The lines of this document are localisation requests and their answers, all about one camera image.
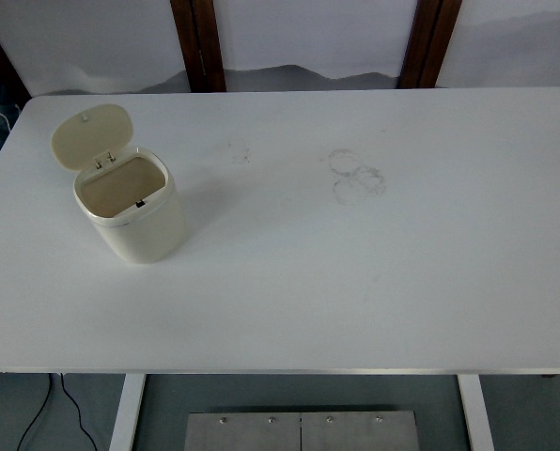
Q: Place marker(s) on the cream plastic trash bin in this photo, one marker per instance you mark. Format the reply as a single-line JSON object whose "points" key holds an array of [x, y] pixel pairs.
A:
{"points": [[139, 230]]}

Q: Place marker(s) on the grey metal plate with screws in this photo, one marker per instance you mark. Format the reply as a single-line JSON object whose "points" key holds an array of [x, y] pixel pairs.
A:
{"points": [[261, 434]]}

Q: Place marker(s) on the white table leg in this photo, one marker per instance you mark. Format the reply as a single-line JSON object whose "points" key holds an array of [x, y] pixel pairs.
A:
{"points": [[127, 413], [475, 413]]}

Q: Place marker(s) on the person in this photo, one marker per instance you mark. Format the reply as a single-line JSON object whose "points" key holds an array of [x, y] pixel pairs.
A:
{"points": [[0, 105]]}

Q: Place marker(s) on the brown wooden screen post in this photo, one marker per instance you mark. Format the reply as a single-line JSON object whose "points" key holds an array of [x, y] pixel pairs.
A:
{"points": [[200, 47], [428, 42]]}

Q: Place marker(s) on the dark wooden screen post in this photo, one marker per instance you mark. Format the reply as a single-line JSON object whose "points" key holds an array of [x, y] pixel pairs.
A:
{"points": [[3, 61]]}

